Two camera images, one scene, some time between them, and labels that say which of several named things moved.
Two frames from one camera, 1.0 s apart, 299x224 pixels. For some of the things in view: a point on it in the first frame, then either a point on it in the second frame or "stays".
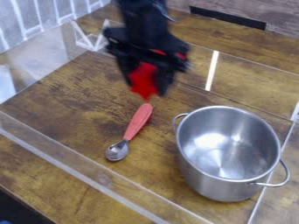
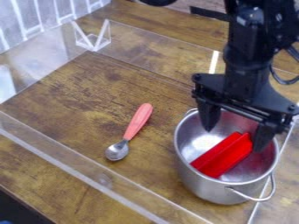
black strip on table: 229,17 stays
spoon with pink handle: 116,150 stays
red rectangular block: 142,80 -> 225,155
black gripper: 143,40 -> 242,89
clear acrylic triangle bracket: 82,38 stays
